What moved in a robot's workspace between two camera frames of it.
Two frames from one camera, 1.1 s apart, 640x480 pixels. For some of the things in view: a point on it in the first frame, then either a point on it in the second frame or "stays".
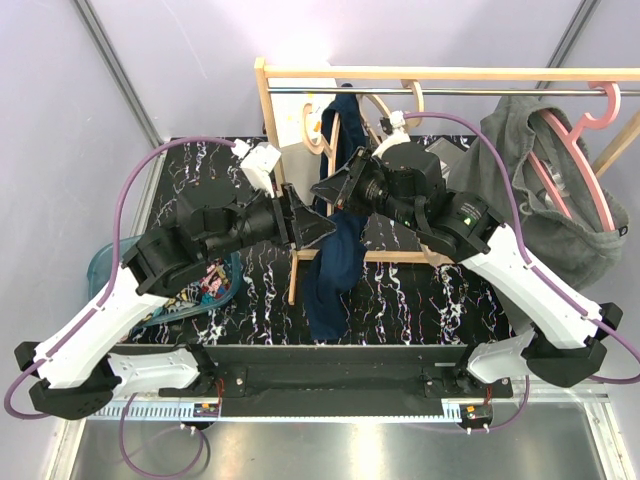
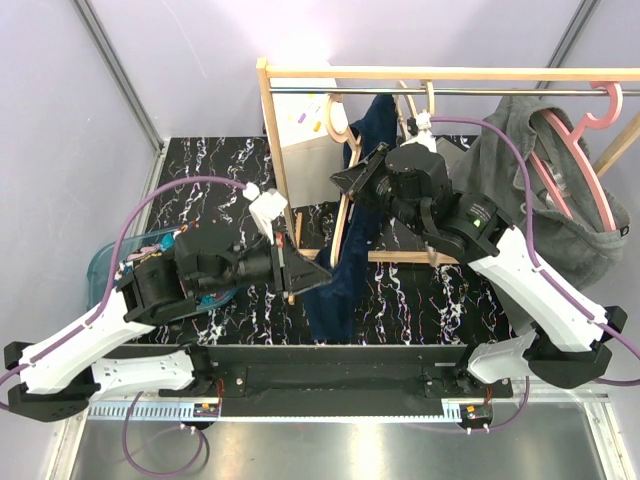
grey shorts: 572,226 stays
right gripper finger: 331,187 -> 350,179
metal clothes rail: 442,90 stays
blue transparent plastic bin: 100,267 stays
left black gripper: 298,224 -> 293,273
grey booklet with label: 448,154 stays
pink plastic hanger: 591,122 stays
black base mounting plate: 337,381 stays
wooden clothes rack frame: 266,72 stays
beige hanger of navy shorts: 315,148 -> 345,212
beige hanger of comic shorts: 409,122 -> 399,111
